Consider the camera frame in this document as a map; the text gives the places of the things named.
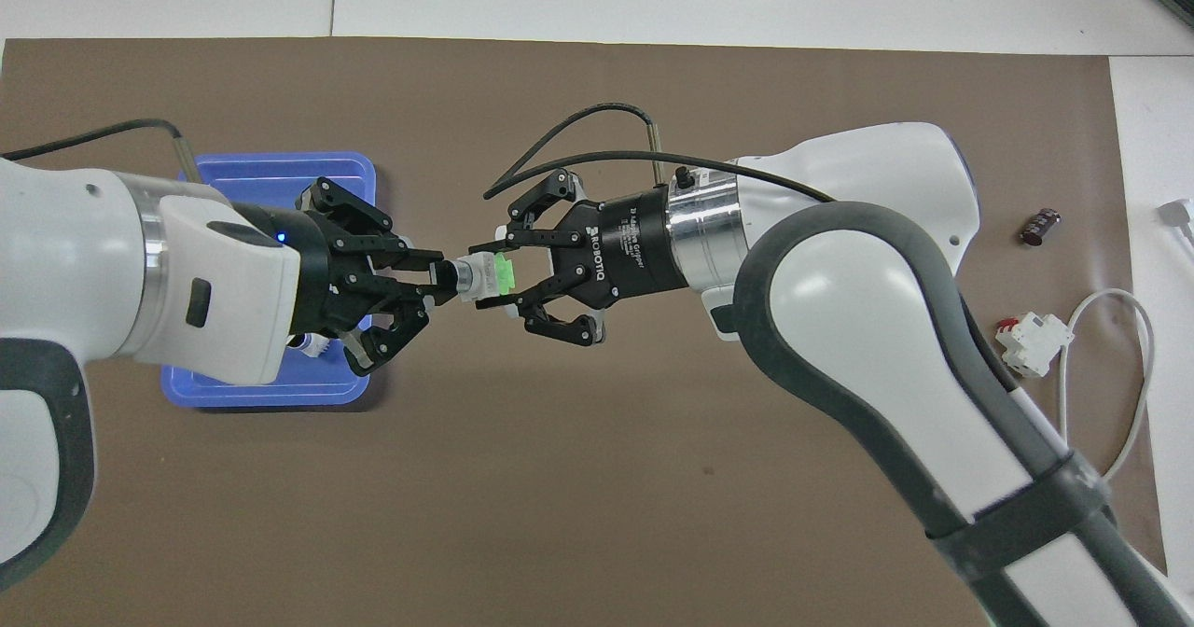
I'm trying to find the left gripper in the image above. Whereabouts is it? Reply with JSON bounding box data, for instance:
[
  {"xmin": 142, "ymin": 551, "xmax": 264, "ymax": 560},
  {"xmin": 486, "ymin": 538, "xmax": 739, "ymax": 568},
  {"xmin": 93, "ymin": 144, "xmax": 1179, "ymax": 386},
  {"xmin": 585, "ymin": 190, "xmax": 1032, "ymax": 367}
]
[{"xmin": 229, "ymin": 176, "xmax": 460, "ymax": 377}]

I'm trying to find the small dark cylinder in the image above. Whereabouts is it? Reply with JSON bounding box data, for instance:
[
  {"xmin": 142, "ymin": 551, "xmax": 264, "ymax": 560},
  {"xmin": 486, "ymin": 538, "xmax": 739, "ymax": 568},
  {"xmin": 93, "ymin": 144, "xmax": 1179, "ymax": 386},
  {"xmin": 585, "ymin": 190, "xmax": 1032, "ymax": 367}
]
[{"xmin": 1019, "ymin": 206, "xmax": 1063, "ymax": 246}]

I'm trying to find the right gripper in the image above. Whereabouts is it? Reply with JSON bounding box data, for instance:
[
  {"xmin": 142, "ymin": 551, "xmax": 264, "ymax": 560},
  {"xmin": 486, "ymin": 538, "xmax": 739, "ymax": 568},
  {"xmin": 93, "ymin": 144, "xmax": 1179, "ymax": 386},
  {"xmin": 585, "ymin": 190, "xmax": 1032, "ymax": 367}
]
[{"xmin": 468, "ymin": 167, "xmax": 693, "ymax": 348}]

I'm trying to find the black cable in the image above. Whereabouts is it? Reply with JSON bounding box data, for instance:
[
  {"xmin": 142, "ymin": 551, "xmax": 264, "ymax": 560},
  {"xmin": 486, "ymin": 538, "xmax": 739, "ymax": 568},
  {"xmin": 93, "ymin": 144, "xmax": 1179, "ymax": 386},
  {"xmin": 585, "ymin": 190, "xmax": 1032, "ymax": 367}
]
[
  {"xmin": 482, "ymin": 102, "xmax": 838, "ymax": 204},
  {"xmin": 0, "ymin": 119, "xmax": 202, "ymax": 186}
]

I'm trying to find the white switch with green lever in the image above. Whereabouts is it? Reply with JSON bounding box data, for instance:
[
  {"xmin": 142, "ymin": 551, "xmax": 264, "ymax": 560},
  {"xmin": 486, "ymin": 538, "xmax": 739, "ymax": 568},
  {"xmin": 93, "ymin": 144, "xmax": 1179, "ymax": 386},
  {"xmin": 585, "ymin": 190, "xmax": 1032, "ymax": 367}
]
[{"xmin": 438, "ymin": 251, "xmax": 517, "ymax": 304}]

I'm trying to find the white cable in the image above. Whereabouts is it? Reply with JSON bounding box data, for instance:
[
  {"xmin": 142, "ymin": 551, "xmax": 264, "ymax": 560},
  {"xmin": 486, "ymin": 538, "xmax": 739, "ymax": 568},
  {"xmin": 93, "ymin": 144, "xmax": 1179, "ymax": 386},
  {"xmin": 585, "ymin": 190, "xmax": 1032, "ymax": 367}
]
[{"xmin": 1058, "ymin": 288, "xmax": 1157, "ymax": 484}]

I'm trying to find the white switch with red lever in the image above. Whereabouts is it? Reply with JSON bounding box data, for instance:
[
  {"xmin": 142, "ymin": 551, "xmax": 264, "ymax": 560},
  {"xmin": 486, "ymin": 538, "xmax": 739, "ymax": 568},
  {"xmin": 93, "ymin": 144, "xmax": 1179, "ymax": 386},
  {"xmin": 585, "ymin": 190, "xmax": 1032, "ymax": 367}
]
[{"xmin": 993, "ymin": 313, "xmax": 1075, "ymax": 379}]

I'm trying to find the white plug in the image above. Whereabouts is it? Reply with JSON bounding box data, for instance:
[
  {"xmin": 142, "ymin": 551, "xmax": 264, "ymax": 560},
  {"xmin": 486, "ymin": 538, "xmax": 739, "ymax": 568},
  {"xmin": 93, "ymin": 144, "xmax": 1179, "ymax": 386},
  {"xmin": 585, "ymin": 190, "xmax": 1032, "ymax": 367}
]
[{"xmin": 1156, "ymin": 197, "xmax": 1194, "ymax": 257}]

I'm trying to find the blue plastic tray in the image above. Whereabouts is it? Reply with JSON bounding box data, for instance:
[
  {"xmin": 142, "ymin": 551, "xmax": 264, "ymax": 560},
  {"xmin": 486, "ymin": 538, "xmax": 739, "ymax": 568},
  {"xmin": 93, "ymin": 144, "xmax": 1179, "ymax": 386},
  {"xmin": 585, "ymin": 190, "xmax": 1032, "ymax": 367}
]
[{"xmin": 160, "ymin": 150, "xmax": 378, "ymax": 411}]

